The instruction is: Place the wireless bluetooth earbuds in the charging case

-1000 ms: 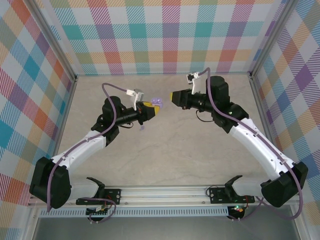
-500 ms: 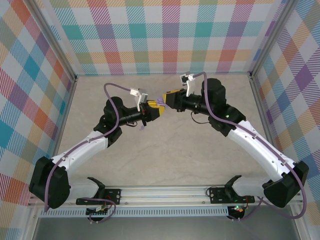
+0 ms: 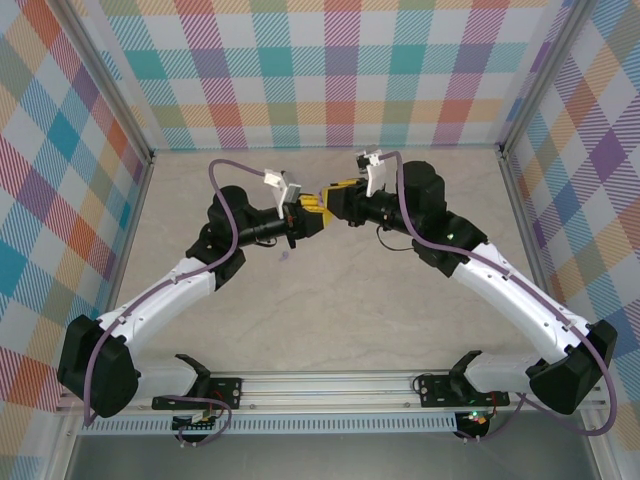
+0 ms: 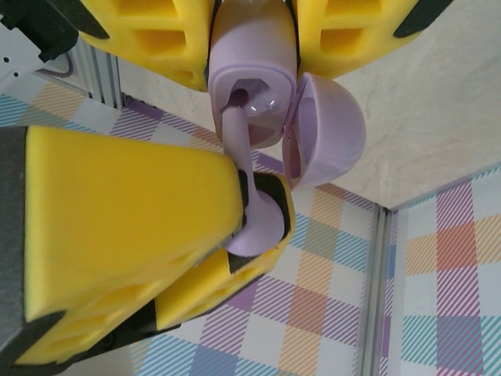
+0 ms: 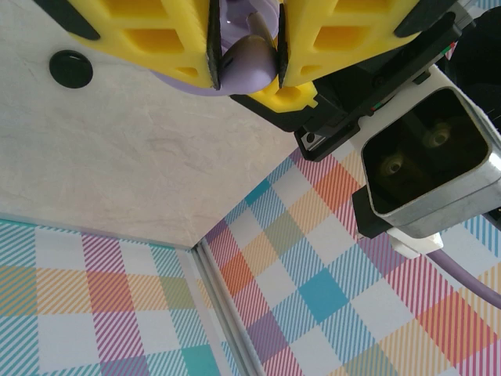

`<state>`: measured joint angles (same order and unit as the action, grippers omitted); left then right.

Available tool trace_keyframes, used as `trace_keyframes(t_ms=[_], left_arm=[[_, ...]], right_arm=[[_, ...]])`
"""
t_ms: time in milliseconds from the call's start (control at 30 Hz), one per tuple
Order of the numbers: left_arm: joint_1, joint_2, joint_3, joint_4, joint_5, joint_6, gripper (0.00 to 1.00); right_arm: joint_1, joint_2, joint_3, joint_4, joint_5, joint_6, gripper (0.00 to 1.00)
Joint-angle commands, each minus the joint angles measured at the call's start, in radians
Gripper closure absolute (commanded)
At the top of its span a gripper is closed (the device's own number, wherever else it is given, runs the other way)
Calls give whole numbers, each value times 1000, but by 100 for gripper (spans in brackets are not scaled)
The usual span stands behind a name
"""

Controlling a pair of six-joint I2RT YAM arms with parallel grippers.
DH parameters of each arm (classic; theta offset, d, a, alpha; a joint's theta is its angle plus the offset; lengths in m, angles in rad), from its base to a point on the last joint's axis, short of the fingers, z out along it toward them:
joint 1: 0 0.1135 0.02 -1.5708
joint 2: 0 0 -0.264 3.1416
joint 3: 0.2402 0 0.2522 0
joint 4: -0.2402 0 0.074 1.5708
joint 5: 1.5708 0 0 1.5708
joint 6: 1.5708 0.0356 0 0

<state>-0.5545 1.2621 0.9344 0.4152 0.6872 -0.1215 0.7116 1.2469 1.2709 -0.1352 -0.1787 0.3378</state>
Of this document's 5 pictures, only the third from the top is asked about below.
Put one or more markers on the small purple earbud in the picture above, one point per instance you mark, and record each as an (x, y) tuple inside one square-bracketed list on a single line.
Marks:
[(284, 256)]

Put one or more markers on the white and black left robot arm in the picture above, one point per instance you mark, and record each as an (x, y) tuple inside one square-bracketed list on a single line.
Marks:
[(165, 290)]

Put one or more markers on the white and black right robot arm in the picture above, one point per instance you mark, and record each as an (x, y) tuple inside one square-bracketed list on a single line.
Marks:
[(510, 290)]

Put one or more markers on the small controller circuit board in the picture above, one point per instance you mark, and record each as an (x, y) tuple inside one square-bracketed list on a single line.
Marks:
[(195, 422), (476, 419)]

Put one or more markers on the grey metal sheet panel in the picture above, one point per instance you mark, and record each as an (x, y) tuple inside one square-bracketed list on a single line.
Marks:
[(325, 457)]

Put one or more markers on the aluminium side rail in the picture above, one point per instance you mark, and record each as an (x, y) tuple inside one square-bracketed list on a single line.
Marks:
[(521, 210), (125, 250)]

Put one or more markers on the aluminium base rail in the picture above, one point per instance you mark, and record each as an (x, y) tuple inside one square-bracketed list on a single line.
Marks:
[(325, 390)]

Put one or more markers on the aluminium frame post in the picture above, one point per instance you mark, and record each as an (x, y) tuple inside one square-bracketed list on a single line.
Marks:
[(107, 82), (542, 75)]

